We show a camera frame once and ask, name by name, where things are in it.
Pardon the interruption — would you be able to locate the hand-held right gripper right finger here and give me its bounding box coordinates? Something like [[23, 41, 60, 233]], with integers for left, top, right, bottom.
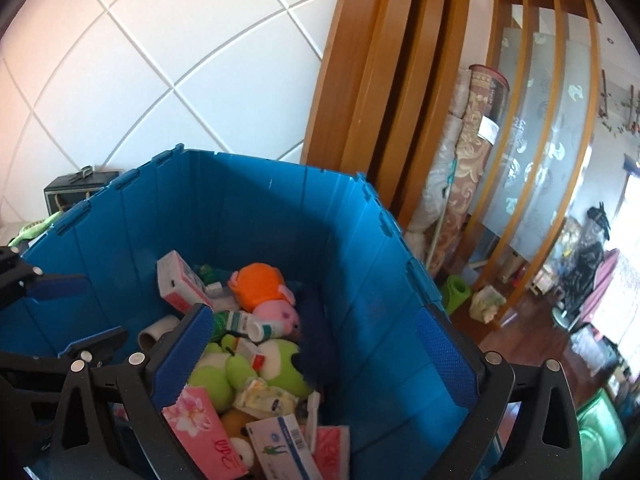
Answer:
[[414, 304, 586, 480]]

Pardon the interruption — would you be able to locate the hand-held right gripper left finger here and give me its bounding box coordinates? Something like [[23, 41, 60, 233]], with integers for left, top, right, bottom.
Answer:
[[22, 303, 216, 480]]

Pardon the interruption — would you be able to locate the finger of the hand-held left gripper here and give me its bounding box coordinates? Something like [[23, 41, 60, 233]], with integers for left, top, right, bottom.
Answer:
[[59, 326, 129, 367], [0, 246, 89, 307]]

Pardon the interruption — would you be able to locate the pink floral tissue pack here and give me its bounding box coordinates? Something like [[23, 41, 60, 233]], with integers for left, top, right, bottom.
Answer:
[[161, 385, 251, 480]]

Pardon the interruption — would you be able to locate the pink white tissue box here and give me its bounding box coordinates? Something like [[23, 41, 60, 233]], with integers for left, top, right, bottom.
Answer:
[[156, 250, 210, 314]]

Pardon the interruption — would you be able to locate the blue white box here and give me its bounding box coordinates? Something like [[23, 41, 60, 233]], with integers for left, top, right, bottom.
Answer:
[[245, 414, 323, 480]]

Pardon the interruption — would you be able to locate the blue plastic crate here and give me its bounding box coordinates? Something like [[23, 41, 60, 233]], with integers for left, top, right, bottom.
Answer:
[[0, 149, 506, 480]]

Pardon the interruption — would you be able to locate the cardboard tube roll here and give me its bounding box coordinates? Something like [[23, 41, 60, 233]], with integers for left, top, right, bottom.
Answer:
[[138, 315, 181, 352]]

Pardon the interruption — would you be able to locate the light green plush toy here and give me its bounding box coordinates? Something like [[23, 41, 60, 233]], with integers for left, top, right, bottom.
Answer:
[[10, 212, 63, 247]]

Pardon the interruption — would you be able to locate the green rolled mat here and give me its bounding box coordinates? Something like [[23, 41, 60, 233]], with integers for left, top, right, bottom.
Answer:
[[445, 275, 472, 314]]

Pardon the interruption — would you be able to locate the white green pack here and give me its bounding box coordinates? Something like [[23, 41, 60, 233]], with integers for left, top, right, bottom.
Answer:
[[469, 285, 507, 324]]

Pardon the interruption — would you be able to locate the green labelled bottle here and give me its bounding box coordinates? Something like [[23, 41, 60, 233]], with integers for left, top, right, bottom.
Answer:
[[214, 310, 274, 344]]

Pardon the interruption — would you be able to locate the white red small box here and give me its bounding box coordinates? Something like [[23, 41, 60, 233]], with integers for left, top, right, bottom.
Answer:
[[235, 337, 267, 369]]

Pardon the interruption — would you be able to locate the small green bottle white cap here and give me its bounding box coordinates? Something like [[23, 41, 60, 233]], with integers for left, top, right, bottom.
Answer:
[[194, 263, 223, 297]]

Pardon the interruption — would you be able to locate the brown yellow plush toy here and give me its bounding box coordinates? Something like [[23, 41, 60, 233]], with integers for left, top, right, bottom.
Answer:
[[220, 407, 261, 476]]

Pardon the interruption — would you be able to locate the green frog plush toy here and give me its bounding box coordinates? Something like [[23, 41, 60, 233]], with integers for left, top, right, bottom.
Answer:
[[187, 337, 313, 416]]

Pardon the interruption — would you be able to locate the crinkled clear snack packet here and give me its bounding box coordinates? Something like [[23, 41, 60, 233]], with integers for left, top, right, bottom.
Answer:
[[234, 377, 301, 417]]

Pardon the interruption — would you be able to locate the black gift box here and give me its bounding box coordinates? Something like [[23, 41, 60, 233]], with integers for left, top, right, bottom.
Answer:
[[44, 165, 121, 216]]

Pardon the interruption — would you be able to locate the orange pink plush toy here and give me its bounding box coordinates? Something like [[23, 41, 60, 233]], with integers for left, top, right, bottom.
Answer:
[[228, 262, 301, 336]]

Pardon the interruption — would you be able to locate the white slim box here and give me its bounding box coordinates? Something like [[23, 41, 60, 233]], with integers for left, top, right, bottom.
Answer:
[[299, 391, 322, 453]]

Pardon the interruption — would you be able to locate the clear storage box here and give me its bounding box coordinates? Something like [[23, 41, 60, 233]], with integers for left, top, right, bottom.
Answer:
[[570, 325, 617, 377]]

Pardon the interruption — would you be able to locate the red pink patterned tissue pack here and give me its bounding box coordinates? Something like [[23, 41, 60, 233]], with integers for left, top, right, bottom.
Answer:
[[312, 425, 352, 480]]

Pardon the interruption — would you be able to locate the black garment on stand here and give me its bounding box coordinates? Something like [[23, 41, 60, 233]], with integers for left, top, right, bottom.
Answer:
[[555, 202, 612, 312]]

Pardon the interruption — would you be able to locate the green plastic bin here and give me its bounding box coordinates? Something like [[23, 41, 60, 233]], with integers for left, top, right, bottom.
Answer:
[[575, 387, 629, 461]]

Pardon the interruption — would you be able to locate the beige rolled carpet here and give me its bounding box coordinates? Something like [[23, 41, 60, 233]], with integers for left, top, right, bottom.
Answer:
[[405, 67, 473, 261]]

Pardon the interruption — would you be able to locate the pink hanging cloth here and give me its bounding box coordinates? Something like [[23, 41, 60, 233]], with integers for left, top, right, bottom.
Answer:
[[582, 250, 622, 332]]

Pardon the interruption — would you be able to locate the red patterned rolled carpet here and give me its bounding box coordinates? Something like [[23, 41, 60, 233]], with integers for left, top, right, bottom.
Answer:
[[430, 64, 510, 277]]

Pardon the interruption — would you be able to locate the frosted glass wooden partition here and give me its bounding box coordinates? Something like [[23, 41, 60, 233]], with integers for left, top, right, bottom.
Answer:
[[465, 0, 602, 332]]

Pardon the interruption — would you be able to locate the white broom handle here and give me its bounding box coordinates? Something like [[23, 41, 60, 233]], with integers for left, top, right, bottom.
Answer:
[[425, 160, 458, 272]]

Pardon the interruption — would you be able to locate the wooden door frame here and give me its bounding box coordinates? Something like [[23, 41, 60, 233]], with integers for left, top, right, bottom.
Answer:
[[302, 0, 473, 231]]

